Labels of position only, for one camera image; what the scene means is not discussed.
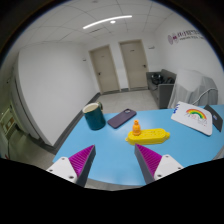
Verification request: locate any yellow power strip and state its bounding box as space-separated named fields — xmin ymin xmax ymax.
xmin=125 ymin=128 xmax=171 ymax=146

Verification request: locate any grey sofa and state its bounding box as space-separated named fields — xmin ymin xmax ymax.
xmin=145 ymin=68 xmax=178 ymax=110

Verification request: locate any dark green mug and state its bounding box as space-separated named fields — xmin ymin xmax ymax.
xmin=82 ymin=101 xmax=107 ymax=131

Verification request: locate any purple wall sign lettering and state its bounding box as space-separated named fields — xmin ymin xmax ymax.
xmin=167 ymin=29 xmax=205 ymax=46

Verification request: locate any black bag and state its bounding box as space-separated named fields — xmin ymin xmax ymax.
xmin=150 ymin=73 xmax=165 ymax=85

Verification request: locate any long ceiling light strip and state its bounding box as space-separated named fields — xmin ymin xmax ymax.
xmin=82 ymin=14 xmax=133 ymax=30

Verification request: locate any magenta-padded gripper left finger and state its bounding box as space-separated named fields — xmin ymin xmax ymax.
xmin=45 ymin=144 xmax=97 ymax=188

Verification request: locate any purple smartphone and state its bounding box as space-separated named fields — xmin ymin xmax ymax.
xmin=106 ymin=108 xmax=138 ymax=130

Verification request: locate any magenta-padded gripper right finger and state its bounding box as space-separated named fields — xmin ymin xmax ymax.
xmin=134 ymin=143 xmax=185 ymax=185

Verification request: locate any white cloth-covered furniture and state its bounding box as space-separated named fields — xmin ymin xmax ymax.
xmin=167 ymin=68 xmax=219 ymax=109

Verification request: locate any beige door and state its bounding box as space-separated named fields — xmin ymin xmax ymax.
xmin=118 ymin=39 xmax=149 ymax=91
xmin=89 ymin=45 xmax=121 ymax=94

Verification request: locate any white rainbow-print mouse pad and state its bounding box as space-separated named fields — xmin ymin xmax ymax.
xmin=170 ymin=100 xmax=214 ymax=137

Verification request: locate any white cable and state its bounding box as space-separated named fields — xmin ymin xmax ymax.
xmin=189 ymin=87 xmax=219 ymax=106

